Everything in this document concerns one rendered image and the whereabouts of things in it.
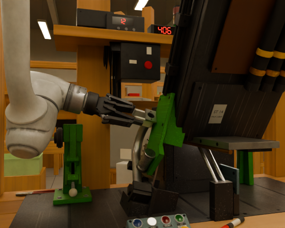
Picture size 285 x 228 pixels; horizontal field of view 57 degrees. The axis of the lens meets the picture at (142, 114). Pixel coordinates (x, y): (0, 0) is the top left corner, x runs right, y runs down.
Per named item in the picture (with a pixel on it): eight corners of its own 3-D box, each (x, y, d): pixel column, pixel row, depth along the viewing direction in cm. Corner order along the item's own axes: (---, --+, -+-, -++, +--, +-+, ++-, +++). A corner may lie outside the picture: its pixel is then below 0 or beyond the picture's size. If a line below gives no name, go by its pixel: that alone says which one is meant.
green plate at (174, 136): (179, 164, 83) (194, 99, 84) (155, 158, 81) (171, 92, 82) (166, 158, 94) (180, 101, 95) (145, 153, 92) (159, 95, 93)
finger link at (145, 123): (134, 115, 88) (134, 116, 87) (154, 121, 90) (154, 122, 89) (131, 121, 90) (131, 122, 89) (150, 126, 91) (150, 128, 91)
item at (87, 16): (114, 28, 108) (114, 11, 108) (76, 25, 104) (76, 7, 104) (111, 33, 115) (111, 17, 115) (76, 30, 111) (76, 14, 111)
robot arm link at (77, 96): (72, 77, 85) (90, 83, 86) (67, 98, 90) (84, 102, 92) (67, 95, 78) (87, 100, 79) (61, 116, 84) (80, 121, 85)
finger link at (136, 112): (131, 115, 92) (131, 114, 92) (150, 120, 94) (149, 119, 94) (134, 109, 90) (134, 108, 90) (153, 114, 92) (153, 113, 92)
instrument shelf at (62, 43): (258, 51, 122) (258, 42, 122) (53, 34, 97) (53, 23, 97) (227, 62, 146) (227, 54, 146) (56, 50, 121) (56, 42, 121)
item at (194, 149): (235, 189, 107) (235, 106, 108) (165, 195, 99) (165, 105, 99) (211, 179, 125) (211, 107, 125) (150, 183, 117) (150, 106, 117)
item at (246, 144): (279, 152, 72) (279, 141, 72) (228, 154, 68) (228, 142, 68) (206, 140, 109) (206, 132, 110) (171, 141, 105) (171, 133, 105)
